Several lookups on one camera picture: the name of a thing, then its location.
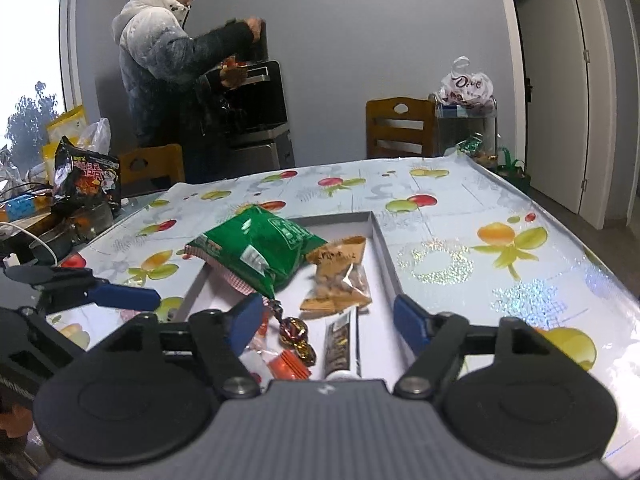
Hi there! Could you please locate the gold candy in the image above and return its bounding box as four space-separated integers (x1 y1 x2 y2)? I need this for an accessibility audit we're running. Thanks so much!
267 300 317 366

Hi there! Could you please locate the white plastic shopping bag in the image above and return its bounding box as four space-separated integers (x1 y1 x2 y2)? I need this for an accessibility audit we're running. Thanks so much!
436 56 494 107

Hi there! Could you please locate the white door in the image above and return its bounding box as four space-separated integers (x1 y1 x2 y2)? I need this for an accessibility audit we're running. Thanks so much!
515 0 589 214

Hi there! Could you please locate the blue box on clutter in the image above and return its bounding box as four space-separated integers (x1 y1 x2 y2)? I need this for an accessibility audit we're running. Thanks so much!
1 194 37 222

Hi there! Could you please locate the black cabinet appliance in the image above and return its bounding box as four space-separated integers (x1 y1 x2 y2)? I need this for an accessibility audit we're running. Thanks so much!
206 23 295 178

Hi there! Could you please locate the orange snack packet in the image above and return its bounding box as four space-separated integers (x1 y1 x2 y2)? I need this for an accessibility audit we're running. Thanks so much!
267 350 311 380

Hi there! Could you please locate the white charger with cable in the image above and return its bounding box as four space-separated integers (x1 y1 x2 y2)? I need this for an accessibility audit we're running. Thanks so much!
1 222 58 263

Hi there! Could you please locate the wooden chair near person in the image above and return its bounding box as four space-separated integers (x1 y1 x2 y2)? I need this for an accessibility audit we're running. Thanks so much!
118 144 186 186

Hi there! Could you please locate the grey cardboard tray box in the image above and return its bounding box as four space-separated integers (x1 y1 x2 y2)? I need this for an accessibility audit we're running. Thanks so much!
175 212 409 387

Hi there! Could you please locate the wooden chair right side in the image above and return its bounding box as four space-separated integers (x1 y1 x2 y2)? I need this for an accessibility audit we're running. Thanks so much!
366 96 436 158

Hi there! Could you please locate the yellow package at window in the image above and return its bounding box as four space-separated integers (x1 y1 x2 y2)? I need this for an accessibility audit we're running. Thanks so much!
41 105 88 184

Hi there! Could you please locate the person in puffer jacket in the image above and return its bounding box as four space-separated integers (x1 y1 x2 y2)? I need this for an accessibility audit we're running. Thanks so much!
112 0 262 184

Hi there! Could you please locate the glass bowl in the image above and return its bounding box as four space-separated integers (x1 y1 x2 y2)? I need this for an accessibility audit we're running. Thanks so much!
43 203 114 245

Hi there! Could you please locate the brown chocolate tube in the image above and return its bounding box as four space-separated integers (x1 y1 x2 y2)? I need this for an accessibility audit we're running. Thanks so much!
323 307 361 382

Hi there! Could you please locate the green snack bag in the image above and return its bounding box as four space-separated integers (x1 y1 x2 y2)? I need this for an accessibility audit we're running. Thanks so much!
184 206 326 299

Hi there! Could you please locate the clear lollipop packet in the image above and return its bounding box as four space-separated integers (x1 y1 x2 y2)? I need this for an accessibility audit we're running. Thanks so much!
240 323 276 391

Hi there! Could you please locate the black instant noodle bag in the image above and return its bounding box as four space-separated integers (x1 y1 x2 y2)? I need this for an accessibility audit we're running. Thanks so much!
52 136 122 212

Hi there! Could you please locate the yellow peanut snack bag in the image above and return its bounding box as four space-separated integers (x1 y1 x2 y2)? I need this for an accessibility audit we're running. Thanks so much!
300 235 372 318

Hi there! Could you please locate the fruit pattern tablecloth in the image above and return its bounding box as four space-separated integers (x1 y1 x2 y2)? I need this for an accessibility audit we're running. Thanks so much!
66 155 639 474

